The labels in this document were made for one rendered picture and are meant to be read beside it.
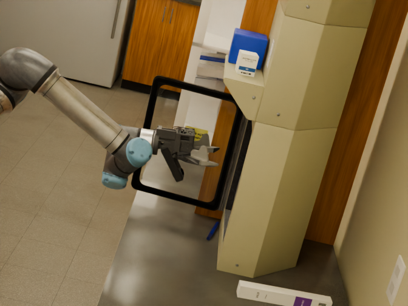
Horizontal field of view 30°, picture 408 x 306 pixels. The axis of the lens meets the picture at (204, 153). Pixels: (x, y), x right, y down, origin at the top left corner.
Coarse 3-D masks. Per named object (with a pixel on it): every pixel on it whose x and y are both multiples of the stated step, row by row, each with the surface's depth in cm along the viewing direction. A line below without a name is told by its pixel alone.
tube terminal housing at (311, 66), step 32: (288, 32) 201; (320, 32) 201; (352, 32) 210; (288, 64) 204; (320, 64) 206; (352, 64) 216; (288, 96) 207; (320, 96) 212; (256, 128) 210; (288, 128) 210; (320, 128) 218; (256, 160) 213; (288, 160) 214; (320, 160) 224; (256, 192) 216; (288, 192) 220; (256, 224) 220; (288, 224) 227; (224, 256) 223; (256, 256) 223; (288, 256) 234
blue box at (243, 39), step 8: (240, 32) 225; (248, 32) 228; (232, 40) 231; (240, 40) 223; (248, 40) 223; (256, 40) 223; (264, 40) 223; (232, 48) 224; (240, 48) 224; (248, 48) 223; (256, 48) 223; (264, 48) 223; (232, 56) 224
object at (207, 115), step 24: (168, 96) 243; (192, 96) 242; (168, 120) 245; (192, 120) 244; (216, 120) 243; (216, 144) 245; (144, 168) 252; (168, 168) 250; (192, 168) 249; (216, 168) 248; (192, 192) 252
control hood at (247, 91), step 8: (232, 64) 224; (224, 72) 213; (232, 72) 214; (256, 72) 221; (224, 80) 206; (232, 80) 206; (240, 80) 207; (248, 80) 210; (256, 80) 212; (232, 88) 207; (240, 88) 207; (248, 88) 207; (256, 88) 207; (264, 88) 207; (240, 96) 207; (248, 96) 207; (256, 96) 207; (240, 104) 208; (248, 104) 208; (256, 104) 208; (248, 112) 209; (256, 112) 209
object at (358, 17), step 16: (288, 0) 199; (304, 0) 198; (320, 0) 198; (336, 0) 199; (352, 0) 204; (368, 0) 209; (304, 16) 200; (320, 16) 200; (336, 16) 202; (352, 16) 207; (368, 16) 212
